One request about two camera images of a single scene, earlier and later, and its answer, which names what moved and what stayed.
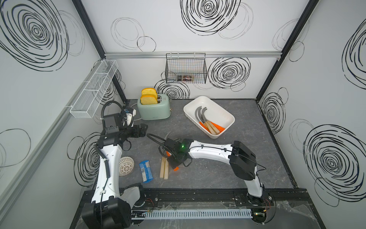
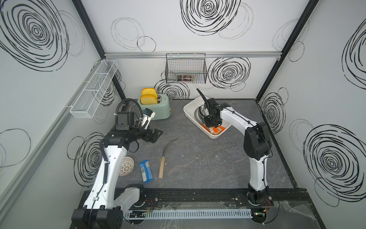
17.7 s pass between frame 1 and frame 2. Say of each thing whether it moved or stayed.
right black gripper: moved
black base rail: stayed
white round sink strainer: stayed
